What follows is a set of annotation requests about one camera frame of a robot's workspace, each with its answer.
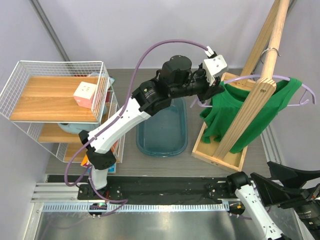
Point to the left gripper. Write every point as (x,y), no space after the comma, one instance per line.
(208,91)

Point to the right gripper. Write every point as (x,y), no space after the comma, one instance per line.
(270,191)

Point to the lilac plastic clothes hanger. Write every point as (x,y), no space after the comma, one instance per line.
(302,101)

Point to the green tank top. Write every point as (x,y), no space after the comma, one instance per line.
(227,104)

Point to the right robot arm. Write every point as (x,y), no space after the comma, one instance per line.
(257,192)

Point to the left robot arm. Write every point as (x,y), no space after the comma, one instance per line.
(174,80)

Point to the teal plastic basin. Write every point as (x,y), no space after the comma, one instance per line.
(166,133)

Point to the wooden clothes rack stand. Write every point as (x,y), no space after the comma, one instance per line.
(258,80)

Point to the colourful children's book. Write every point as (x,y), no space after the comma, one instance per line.
(112,169)

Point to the pink white cube socket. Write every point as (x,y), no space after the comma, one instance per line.
(84,94)

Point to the light blue plush toy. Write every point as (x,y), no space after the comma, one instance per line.
(76,128)

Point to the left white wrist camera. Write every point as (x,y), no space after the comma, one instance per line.
(215,66)

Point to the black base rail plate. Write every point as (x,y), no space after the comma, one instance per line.
(143,190)

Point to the white wire shelf rack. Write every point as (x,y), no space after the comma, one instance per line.
(39,94)

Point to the white slotted cable duct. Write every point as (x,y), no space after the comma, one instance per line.
(97,207)

